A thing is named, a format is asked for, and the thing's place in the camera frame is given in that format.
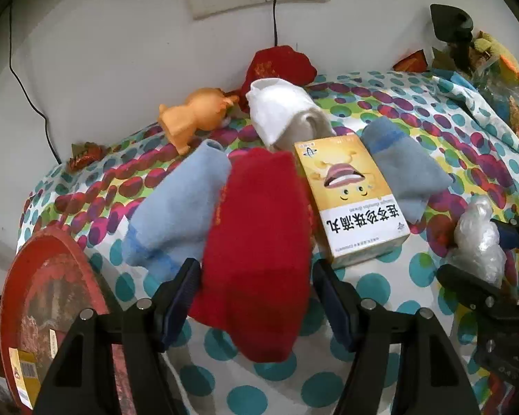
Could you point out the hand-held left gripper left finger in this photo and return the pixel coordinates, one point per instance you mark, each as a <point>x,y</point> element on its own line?
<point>175,311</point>

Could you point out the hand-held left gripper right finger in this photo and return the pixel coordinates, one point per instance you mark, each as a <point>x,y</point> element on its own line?
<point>335,307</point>

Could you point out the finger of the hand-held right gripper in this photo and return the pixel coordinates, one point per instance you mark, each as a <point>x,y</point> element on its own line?
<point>512,237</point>
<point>471,287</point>

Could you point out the clear plastic bag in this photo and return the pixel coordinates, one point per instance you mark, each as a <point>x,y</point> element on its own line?
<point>480,242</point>

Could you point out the red sock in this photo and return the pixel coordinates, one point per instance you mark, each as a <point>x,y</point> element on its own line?
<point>255,246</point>

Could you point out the yellow medicine box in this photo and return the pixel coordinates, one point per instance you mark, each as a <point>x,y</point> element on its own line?
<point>350,194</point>
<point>24,371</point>

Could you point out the grey-blue sock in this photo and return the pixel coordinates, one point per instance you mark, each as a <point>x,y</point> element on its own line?
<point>402,173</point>

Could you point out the red round tray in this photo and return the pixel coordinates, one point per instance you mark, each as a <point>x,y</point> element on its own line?
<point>47,294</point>

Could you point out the light blue sock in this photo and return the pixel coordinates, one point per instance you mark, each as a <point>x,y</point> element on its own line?
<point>173,207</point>

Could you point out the dotted colourful tablecloth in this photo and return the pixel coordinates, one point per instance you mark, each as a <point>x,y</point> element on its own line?
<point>458,129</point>

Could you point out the colourful clutter pile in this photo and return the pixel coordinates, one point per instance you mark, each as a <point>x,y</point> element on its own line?
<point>506,78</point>

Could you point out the red candy wrapper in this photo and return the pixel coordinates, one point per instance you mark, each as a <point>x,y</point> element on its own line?
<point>84,155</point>

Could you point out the orange toy pig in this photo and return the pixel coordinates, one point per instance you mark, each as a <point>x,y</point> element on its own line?
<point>194,114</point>

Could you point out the white and beige sock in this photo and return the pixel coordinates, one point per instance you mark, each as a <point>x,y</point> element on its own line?
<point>277,108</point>

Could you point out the black clamp stand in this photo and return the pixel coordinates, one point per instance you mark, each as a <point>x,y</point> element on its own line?
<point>452,26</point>

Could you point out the red cloth pouch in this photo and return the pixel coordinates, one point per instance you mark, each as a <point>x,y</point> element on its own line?
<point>281,65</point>

